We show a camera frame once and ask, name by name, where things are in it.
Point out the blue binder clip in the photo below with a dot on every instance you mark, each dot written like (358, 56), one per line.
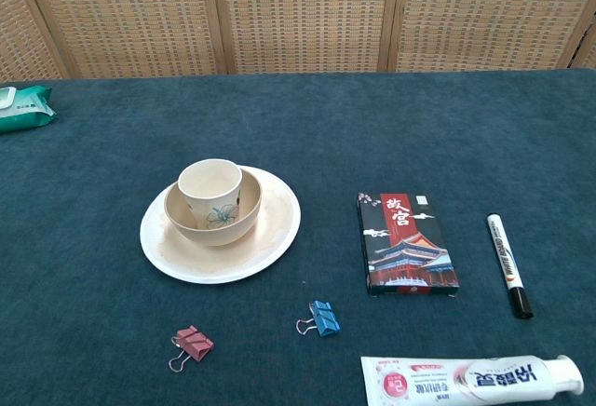
(326, 318)

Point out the black white whiteboard marker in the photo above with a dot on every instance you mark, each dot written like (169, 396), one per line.
(507, 261)

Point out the white paper plate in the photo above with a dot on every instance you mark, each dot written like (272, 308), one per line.
(279, 238)

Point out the blue carpet table cover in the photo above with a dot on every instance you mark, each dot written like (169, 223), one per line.
(326, 136)

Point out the dark palace print card box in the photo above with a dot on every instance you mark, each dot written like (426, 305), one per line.
(405, 247)

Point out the woven bamboo folding screen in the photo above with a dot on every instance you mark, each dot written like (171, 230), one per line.
(298, 15)

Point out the flower print paper cup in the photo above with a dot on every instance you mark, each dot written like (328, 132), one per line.
(209, 196)

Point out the pink binder clip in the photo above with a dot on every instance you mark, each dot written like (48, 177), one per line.
(195, 343)

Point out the beige bowl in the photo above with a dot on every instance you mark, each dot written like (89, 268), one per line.
(233, 229)

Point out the green wet wipes pack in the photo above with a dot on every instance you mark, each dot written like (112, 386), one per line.
(25, 110)

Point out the white toothpaste tube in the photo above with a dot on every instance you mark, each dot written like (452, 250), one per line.
(465, 380)

